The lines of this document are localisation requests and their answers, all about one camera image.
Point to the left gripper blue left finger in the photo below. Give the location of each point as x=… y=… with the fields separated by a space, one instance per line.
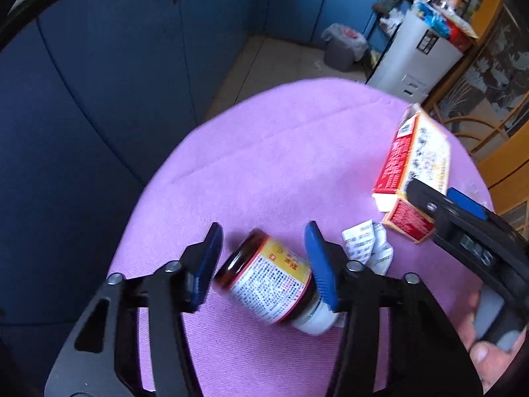
x=200 y=264

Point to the white storage cabinet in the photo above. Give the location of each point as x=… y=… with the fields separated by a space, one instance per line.
x=415 y=62

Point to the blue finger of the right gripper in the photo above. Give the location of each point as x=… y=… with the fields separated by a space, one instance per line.
x=465 y=203

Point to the paper leaflet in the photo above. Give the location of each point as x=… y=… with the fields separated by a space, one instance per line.
x=367 y=243

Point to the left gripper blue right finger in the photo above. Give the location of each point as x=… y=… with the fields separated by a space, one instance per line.
x=328 y=261

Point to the blue plastic bag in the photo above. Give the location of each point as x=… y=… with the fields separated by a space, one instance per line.
x=431 y=17

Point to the orange wooden glass door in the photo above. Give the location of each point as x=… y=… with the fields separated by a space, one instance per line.
x=483 y=102

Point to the blue kitchen cabinets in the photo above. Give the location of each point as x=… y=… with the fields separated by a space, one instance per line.
x=95 y=95

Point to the pink tablecloth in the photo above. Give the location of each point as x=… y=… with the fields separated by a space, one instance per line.
x=304 y=151

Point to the red yellow medicine box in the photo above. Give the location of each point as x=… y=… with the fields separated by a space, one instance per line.
x=420 y=150

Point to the person's right hand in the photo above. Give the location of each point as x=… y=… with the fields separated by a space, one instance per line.
x=490 y=362

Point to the grey bin with liner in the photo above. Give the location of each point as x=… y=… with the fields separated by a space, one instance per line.
x=344 y=47

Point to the brown medicine jar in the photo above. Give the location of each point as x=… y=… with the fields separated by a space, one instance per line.
x=275 y=285

